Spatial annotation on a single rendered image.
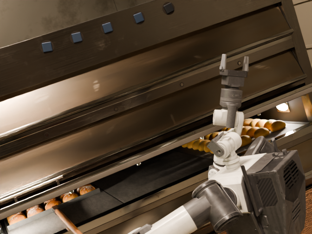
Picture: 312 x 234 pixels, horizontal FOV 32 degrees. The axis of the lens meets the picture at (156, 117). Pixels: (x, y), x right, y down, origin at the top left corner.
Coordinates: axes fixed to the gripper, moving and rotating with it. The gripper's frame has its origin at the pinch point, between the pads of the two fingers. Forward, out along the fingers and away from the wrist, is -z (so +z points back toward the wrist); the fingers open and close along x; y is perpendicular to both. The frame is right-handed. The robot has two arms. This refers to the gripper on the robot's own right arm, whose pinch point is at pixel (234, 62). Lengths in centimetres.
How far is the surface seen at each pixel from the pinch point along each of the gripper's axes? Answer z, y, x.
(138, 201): 73, 54, 14
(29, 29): -32, 769, -67
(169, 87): 15, 59, 0
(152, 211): 79, 55, 5
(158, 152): 46, 42, 11
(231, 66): 2, 57, -35
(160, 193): 69, 53, 2
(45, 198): 68, 44, 63
